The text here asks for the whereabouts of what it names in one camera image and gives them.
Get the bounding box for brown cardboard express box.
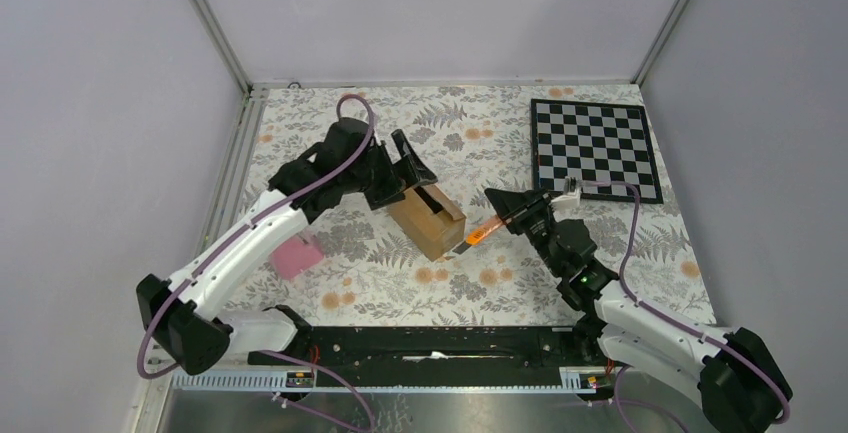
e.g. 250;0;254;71
388;184;466;261

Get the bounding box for pink plastic bag package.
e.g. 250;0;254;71
269;231;324;280

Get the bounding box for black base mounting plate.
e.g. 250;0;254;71
284;326;623;385

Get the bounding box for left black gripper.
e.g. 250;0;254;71
344;132;438;211

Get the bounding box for black white chessboard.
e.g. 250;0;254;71
530;99;664;204

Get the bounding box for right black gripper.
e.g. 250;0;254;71
484;187;563;277

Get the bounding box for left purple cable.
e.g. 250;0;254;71
136;93;379;433

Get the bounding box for purple cable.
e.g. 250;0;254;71
136;93;379;433
563;178;792;433

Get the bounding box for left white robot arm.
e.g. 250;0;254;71
136;118;437;375

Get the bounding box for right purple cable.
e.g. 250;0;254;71
563;178;792;433

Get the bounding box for orange black utility knife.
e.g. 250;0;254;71
452;215;504;255

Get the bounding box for grey slotted cable duct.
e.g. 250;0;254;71
171;368;597;394

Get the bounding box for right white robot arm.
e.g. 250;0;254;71
484;188;793;432

